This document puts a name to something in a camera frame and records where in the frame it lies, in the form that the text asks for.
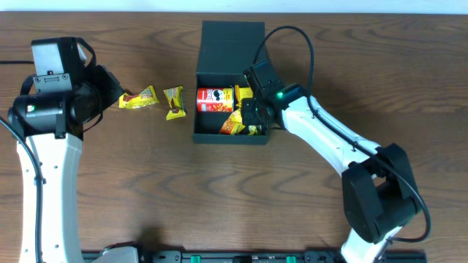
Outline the green yellow snack packet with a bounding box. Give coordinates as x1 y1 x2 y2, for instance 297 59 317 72
246 125 262 136

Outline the yellow orange snack packet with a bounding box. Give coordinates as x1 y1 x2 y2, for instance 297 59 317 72
219 109 245 135

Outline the yellow square snack packet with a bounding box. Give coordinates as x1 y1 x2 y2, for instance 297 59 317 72
234 85 253 107

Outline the red Pringles can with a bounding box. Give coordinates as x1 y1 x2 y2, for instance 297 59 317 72
197 88 234 113

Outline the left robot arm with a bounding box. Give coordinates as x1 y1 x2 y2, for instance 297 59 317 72
5 37 124 262

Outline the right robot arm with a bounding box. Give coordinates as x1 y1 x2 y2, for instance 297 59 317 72
241 85 422 262

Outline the yellow chocolate snack packet left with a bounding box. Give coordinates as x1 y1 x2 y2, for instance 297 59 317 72
118 85 159 110

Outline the dark green open box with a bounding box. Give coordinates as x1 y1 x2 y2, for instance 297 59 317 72
192 20 269 145

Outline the yellow chocolate snack packet upright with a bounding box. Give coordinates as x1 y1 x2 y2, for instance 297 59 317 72
164 86 186 121

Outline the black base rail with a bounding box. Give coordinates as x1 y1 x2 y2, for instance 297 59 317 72
82 249 428 263

